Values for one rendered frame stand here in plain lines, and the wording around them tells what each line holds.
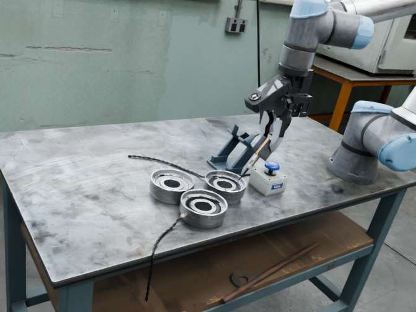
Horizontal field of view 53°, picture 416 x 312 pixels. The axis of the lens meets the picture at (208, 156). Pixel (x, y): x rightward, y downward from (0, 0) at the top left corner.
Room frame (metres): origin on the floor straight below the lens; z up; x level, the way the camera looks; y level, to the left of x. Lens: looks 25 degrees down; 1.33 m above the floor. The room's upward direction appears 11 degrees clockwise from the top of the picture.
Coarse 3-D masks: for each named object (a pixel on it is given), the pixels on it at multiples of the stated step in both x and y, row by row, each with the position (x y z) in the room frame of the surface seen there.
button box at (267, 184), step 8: (256, 168) 1.01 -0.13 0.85; (264, 168) 1.02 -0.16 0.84; (256, 176) 0.98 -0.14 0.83; (264, 176) 0.97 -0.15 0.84; (272, 176) 0.98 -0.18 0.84; (280, 176) 0.99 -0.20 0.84; (256, 184) 0.98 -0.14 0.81; (264, 184) 0.96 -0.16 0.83; (272, 184) 0.96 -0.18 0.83; (280, 184) 0.98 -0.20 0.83; (264, 192) 0.95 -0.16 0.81; (272, 192) 0.96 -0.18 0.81; (280, 192) 0.98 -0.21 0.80
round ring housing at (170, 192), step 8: (168, 168) 0.92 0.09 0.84; (152, 176) 0.87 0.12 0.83; (160, 176) 0.90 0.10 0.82; (176, 176) 0.91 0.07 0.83; (184, 176) 0.91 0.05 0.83; (152, 184) 0.84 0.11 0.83; (160, 184) 0.86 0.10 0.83; (168, 184) 0.89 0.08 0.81; (176, 184) 0.89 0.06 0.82; (192, 184) 0.88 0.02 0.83; (152, 192) 0.83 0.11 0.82; (160, 192) 0.82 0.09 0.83; (168, 192) 0.82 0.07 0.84; (176, 192) 0.82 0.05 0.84; (184, 192) 0.83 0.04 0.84; (160, 200) 0.83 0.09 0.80; (168, 200) 0.82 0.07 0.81; (176, 200) 0.82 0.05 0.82
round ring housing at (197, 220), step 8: (192, 192) 0.84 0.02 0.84; (200, 192) 0.85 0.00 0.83; (208, 192) 0.85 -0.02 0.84; (184, 200) 0.81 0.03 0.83; (200, 200) 0.82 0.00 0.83; (224, 200) 0.82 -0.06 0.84; (184, 208) 0.76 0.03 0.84; (200, 208) 0.82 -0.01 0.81; (208, 208) 0.81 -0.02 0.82; (224, 208) 0.81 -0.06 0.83; (192, 216) 0.75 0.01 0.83; (200, 216) 0.75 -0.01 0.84; (208, 216) 0.75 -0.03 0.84; (216, 216) 0.76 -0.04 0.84; (224, 216) 0.78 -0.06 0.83; (192, 224) 0.76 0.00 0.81; (200, 224) 0.75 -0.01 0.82; (208, 224) 0.75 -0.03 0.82; (216, 224) 0.77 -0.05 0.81
